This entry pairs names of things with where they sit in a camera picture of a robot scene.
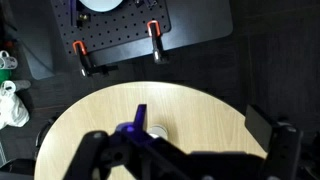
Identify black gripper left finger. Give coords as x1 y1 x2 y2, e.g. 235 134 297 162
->
63 104 187 180

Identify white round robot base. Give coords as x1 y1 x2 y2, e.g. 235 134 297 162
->
79 0 123 12

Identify white paper cup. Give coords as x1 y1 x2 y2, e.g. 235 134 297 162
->
147 125 168 140

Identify orange handled clamp left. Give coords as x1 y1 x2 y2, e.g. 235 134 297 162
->
72 40 118 77

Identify crumpled white plastic bag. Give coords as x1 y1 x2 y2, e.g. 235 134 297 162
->
0 80 30 129

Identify green cloth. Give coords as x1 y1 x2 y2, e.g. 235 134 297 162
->
0 69 11 84

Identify black perforated mounting board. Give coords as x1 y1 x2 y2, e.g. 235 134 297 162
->
51 0 171 56

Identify white patterned mug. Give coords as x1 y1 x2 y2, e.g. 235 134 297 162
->
0 50 18 70

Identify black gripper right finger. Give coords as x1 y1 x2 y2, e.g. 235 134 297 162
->
245 105 303 180

